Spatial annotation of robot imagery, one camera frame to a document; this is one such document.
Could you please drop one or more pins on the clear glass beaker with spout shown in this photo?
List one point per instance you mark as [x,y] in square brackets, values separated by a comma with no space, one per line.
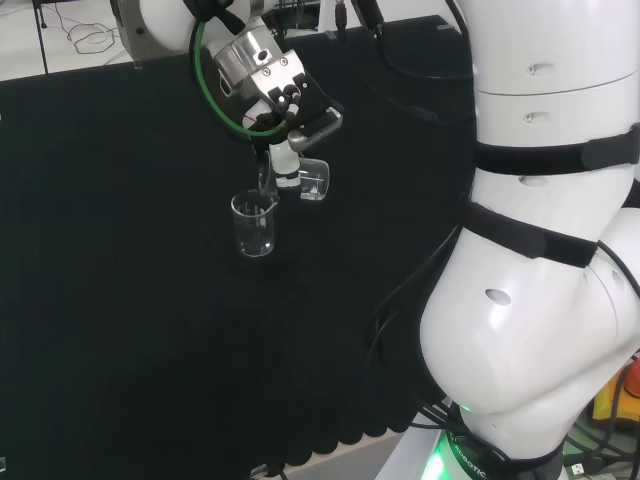
[315,180]

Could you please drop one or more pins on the black cloth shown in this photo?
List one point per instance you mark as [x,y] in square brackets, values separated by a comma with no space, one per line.
[150,300]

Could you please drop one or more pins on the grey metal bracket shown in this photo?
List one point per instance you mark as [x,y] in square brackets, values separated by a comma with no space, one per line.
[127,30]

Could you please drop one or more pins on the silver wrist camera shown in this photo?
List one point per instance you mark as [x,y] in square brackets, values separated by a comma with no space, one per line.
[320,131]

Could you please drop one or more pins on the small grey connector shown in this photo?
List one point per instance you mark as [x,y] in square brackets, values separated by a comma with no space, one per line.
[260,469]

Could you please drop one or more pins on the black tripod leg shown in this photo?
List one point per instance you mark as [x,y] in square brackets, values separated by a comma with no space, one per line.
[40,40]

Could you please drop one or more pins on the yellow stop button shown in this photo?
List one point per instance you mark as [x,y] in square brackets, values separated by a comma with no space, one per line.
[617,395]

